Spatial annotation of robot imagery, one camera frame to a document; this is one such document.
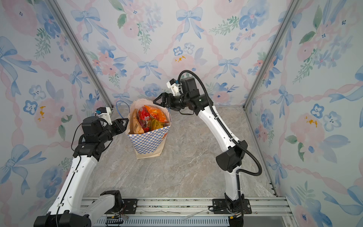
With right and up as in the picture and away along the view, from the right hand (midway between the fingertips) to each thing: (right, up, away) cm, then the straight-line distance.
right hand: (160, 103), depth 71 cm
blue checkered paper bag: (-8, -22, +8) cm, 25 cm away
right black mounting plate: (+30, -54, +3) cm, 62 cm away
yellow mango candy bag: (-5, -11, +15) cm, 20 cm away
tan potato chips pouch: (-14, -12, +5) cm, 19 cm away
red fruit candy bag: (-12, -8, +12) cm, 19 cm away
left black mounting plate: (-16, -54, +2) cm, 57 cm away
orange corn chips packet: (-3, -5, +9) cm, 10 cm away
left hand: (-18, -8, +3) cm, 20 cm away
